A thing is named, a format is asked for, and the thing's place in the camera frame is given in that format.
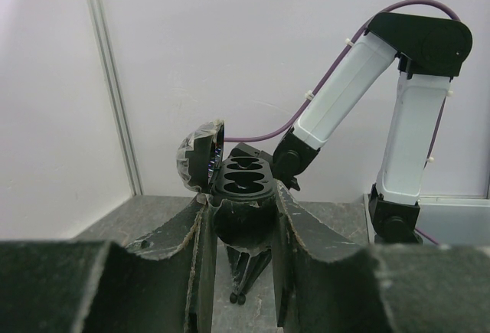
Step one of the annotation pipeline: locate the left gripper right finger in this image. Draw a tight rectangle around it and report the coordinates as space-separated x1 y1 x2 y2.
272 183 489 332

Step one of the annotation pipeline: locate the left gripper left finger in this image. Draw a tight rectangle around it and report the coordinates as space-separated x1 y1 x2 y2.
1 195 217 332

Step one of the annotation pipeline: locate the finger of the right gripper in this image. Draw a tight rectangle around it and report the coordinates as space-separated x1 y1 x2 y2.
244 249 272 295
226 246 252 305

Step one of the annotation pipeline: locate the black charging case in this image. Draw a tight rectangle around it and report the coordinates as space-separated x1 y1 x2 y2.
176 119 276 256

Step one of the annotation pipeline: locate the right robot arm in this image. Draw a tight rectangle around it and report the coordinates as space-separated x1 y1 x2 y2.
220 6 449 204

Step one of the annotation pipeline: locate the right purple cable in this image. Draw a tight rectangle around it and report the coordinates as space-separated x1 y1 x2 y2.
224 0 462 246

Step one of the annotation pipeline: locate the right aluminium frame post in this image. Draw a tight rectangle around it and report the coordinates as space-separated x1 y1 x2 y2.
87 0 143 196

